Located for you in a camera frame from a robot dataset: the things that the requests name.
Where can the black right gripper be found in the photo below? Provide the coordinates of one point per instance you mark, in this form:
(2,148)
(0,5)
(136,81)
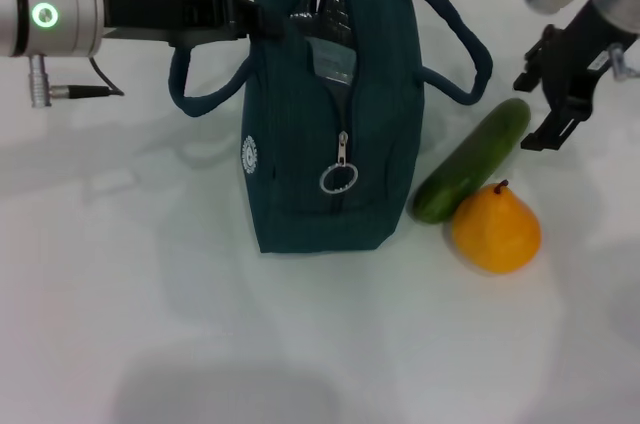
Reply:
(575,59)

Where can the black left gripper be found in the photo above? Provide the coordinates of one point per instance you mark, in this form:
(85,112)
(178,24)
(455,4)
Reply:
(160,16)

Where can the clear plastic food container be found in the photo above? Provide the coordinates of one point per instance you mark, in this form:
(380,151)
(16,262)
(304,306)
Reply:
(332,61)

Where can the green cucumber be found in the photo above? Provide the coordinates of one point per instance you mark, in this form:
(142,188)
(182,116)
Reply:
(470,164)

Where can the yellow orange pear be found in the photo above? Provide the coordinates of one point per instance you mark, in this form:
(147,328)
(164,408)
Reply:
(497,234)

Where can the dark teal fabric lunch bag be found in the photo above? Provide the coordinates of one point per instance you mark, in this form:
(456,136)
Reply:
(300,169)

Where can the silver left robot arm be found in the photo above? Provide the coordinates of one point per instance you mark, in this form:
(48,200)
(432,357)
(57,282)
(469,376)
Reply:
(60,9)

